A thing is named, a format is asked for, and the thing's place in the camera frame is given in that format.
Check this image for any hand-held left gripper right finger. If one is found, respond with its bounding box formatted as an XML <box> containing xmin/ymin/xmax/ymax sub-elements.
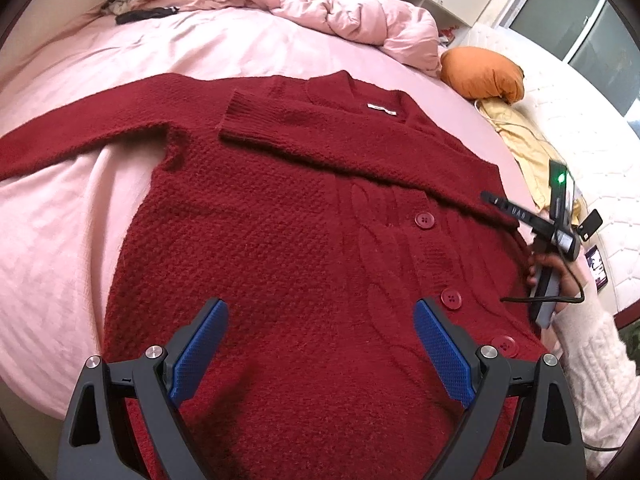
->
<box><xmin>414</xmin><ymin>297</ymin><xmax>587</xmax><ymax>480</ymax></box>

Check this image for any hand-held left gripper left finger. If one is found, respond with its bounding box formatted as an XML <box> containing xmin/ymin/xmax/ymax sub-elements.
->
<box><xmin>56</xmin><ymin>297</ymin><xmax>230</xmax><ymax>480</ymax></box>

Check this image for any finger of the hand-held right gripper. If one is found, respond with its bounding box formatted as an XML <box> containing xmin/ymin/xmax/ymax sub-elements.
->
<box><xmin>480</xmin><ymin>190</ymin><xmax>552</xmax><ymax>228</ymax></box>

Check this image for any red knit cardigan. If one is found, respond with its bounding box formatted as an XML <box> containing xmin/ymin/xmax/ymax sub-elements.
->
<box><xmin>0</xmin><ymin>71</ymin><xmax>556</xmax><ymax>480</ymax></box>

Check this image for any person's right forearm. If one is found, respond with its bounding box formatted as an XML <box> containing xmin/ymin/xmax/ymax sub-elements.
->
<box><xmin>541</xmin><ymin>287</ymin><xmax>640</xmax><ymax>473</ymax></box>

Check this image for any person's right hand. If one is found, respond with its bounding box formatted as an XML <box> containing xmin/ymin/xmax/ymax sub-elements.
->
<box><xmin>526</xmin><ymin>251</ymin><xmax>592</xmax><ymax>321</ymax></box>

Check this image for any smartphone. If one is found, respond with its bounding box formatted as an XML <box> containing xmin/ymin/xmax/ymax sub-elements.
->
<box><xmin>584</xmin><ymin>246</ymin><xmax>609</xmax><ymax>292</ymax></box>

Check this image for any yellow cloth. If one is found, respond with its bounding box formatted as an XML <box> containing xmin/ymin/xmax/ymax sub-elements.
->
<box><xmin>477</xmin><ymin>96</ymin><xmax>588</xmax><ymax>226</ymax></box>

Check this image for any orange pillow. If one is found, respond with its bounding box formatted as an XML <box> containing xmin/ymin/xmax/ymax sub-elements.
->
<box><xmin>440</xmin><ymin>46</ymin><xmax>524</xmax><ymax>103</ymax></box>

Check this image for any window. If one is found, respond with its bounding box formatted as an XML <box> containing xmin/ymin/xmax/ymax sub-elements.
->
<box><xmin>500</xmin><ymin>0</ymin><xmax>640</xmax><ymax>121</ymax></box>

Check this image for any pink bed sheet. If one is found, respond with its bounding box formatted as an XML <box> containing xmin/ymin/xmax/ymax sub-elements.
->
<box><xmin>0</xmin><ymin>0</ymin><xmax>538</xmax><ymax>418</ymax></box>

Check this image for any pink duvet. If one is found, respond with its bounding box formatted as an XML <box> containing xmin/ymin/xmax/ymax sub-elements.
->
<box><xmin>100</xmin><ymin>0</ymin><xmax>443</xmax><ymax>78</ymax></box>

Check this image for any black cable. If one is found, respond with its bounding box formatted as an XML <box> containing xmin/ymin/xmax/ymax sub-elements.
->
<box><xmin>499</xmin><ymin>165</ymin><xmax>621</xmax><ymax>453</ymax></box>

